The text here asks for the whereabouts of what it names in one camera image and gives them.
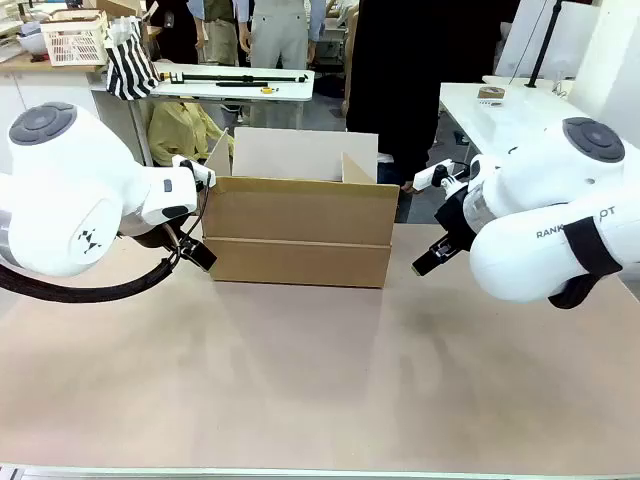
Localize white plastic basket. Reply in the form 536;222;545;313
39;9;110;67

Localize yellow jacket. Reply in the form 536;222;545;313
146;99;236;169

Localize background person olive vest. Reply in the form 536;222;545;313
187;0;251;67

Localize background person grey overalls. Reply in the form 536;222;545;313
238;0;327;71

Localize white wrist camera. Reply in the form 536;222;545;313
171;154;217;189
413;158;472;192

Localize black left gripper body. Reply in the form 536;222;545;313
134;223;184;250

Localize black tripod pole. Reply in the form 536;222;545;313
168;72;310;89

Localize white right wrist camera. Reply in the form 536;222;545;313
413;158;472;192

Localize brown cardboard shipping box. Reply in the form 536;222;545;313
202;127;401;290

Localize black stand pole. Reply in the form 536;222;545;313
523;0;565;90

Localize white table with tripod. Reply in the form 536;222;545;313
148;62;316;105

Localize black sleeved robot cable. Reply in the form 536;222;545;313
0;252;177;305

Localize white table with stand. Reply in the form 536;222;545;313
438;74;594;164

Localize white cabinet wooden top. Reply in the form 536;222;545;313
0;49;149;169

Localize black white striped bag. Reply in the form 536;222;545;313
103;17;162;102

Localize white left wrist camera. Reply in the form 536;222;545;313
171;154;217;189

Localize black strap on arm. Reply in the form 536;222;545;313
547;217;624;310

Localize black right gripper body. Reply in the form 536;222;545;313
433;185;476;254

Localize person in black coat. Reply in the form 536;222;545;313
344;0;521;189

